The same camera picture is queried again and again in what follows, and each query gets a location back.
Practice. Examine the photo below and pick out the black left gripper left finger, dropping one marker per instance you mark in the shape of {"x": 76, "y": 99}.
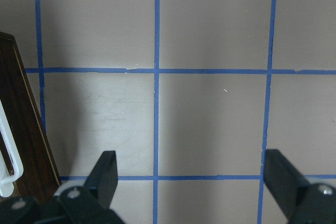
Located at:
{"x": 87, "y": 202}

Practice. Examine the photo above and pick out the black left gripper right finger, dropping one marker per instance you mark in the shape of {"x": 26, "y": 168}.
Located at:
{"x": 300, "y": 200}

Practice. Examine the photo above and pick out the white drawer handle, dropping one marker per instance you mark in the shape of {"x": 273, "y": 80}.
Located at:
{"x": 7, "y": 180}

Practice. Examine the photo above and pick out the dark wooden drawer cabinet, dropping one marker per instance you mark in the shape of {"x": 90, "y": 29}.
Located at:
{"x": 40, "y": 178}

